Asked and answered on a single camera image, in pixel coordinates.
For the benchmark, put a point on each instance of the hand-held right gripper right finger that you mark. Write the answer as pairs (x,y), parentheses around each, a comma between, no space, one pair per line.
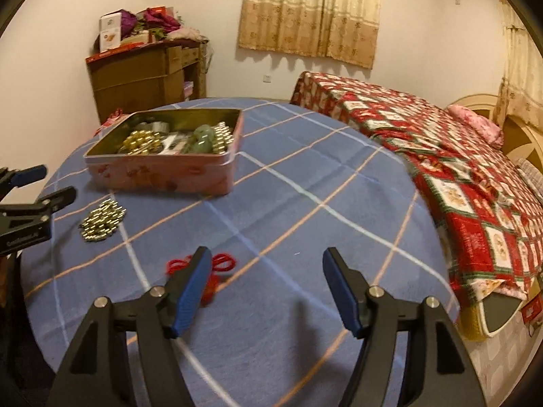
(341,292)

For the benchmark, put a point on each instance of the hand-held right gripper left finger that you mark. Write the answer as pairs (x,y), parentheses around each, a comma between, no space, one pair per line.
(193,292)

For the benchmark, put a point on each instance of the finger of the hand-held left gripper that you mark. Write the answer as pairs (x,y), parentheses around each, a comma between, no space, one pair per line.
(51,202)
(29,175)

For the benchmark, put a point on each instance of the pink metal tin box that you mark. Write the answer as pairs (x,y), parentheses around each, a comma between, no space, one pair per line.
(169,174)

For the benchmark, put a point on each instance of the pile of colourful clothes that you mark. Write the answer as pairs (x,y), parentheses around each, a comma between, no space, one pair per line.
(111,117)

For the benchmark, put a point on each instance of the blue checked tablecloth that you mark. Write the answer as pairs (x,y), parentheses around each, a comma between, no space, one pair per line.
(275,203)

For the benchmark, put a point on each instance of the printed paper leaflet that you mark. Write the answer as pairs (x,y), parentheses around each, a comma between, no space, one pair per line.
(174,144)

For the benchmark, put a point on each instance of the brown wooden cabinet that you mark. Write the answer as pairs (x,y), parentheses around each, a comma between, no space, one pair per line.
(135,84)

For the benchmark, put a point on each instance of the flat red box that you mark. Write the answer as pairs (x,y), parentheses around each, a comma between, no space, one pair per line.
(106,54)

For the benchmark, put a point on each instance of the bed with red patterned cover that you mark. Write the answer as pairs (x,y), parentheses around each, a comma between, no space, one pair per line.
(466,186)

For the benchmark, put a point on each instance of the white printed box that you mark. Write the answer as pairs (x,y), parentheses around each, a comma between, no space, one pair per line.
(110,32)

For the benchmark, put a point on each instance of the orange and white box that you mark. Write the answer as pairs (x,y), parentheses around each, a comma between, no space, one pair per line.
(135,40)

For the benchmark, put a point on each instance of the purple cloth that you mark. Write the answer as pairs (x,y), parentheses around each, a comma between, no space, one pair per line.
(128,22)

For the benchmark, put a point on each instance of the small red box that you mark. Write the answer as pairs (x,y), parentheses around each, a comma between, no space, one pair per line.
(531,313)

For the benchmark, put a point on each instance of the magenta cloth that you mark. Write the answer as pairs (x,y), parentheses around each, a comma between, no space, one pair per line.
(161,21)

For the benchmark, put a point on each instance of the light pink cloth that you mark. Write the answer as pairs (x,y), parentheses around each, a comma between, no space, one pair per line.
(188,34)

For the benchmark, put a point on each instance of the pink pillow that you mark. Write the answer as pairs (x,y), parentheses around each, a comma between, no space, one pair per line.
(477,123)

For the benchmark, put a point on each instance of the striped cushion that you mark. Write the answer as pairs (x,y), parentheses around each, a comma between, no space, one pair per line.
(532,178)

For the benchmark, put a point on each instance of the cream wooden headboard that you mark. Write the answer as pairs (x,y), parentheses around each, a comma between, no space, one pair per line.
(519,140)

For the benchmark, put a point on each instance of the beige patterned curtain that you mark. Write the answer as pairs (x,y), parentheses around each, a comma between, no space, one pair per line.
(524,59)
(352,12)
(280,8)

